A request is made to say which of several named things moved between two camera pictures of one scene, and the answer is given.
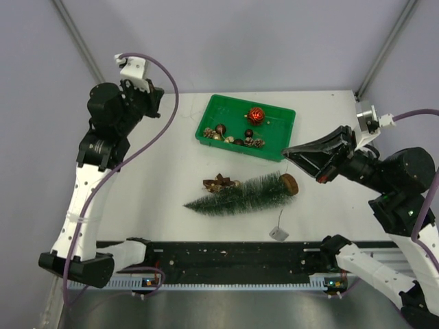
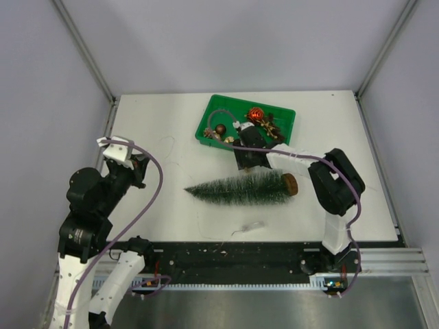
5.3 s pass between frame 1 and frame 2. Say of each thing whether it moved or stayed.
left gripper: moved
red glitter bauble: stayed
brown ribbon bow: moved
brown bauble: stayed
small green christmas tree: moved
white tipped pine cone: stayed
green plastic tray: stayed
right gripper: moved
